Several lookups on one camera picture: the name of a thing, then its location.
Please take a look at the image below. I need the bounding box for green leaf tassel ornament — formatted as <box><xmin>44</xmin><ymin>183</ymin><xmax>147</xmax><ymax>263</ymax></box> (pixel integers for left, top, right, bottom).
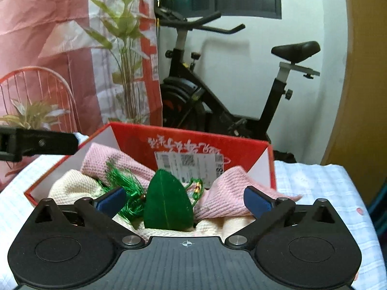
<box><xmin>97</xmin><ymin>160</ymin><xmax>204</xmax><ymax>231</ymax></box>

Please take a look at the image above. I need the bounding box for pink waffle towel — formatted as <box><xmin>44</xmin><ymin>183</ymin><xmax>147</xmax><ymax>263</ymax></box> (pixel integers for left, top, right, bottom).
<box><xmin>81</xmin><ymin>143</ymin><xmax>303</xmax><ymax>220</ymax></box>

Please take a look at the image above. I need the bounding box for cream waffle towel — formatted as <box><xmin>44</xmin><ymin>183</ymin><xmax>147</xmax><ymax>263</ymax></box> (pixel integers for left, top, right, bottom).
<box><xmin>48</xmin><ymin>169</ymin><xmax>256</xmax><ymax>242</ymax></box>

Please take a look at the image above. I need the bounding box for red strawberry print box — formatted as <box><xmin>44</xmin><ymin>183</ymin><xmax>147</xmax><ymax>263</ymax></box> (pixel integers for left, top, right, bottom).
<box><xmin>24</xmin><ymin>122</ymin><xmax>277</xmax><ymax>206</ymax></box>

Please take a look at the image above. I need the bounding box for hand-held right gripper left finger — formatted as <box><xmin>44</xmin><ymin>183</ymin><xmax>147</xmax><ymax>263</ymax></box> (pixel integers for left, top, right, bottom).
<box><xmin>29</xmin><ymin>187</ymin><xmax>146</xmax><ymax>248</ymax></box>

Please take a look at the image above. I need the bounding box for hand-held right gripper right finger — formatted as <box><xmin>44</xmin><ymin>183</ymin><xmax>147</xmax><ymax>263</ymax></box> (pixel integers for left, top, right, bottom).
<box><xmin>225</xmin><ymin>186</ymin><xmax>346</xmax><ymax>250</ymax></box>

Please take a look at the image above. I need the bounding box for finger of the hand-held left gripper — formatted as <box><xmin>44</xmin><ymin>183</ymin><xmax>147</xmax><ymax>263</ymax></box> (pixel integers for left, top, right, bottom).
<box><xmin>18</xmin><ymin>129</ymin><xmax>81</xmax><ymax>157</ymax></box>

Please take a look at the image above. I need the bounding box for wooden door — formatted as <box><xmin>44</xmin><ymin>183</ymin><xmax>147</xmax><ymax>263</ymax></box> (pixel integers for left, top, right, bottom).
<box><xmin>320</xmin><ymin>0</ymin><xmax>387</xmax><ymax>206</ymax></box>

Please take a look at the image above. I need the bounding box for black exercise bike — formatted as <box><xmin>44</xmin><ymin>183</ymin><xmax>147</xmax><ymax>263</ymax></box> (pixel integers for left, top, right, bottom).
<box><xmin>154</xmin><ymin>6</ymin><xmax>321</xmax><ymax>164</ymax></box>

